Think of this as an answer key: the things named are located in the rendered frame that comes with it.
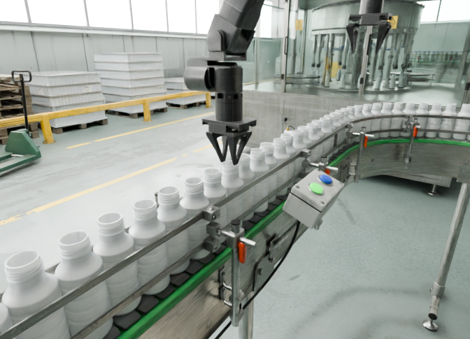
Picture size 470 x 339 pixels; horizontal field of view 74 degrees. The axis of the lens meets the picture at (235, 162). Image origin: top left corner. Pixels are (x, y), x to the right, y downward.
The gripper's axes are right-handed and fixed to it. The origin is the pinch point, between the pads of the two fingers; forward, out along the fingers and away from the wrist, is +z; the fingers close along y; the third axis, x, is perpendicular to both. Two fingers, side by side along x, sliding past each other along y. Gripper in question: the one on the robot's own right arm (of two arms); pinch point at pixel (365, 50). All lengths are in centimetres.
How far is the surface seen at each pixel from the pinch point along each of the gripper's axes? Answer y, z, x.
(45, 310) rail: 12, 29, 87
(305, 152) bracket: 9.8, 28.8, 13.1
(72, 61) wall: 712, 32, -305
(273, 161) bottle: 12.7, 27.9, 27.9
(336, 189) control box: -5.1, 30.1, 30.3
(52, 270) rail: 19, 29, 82
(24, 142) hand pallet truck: 424, 118, -65
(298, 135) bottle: 13.2, 24.7, 10.7
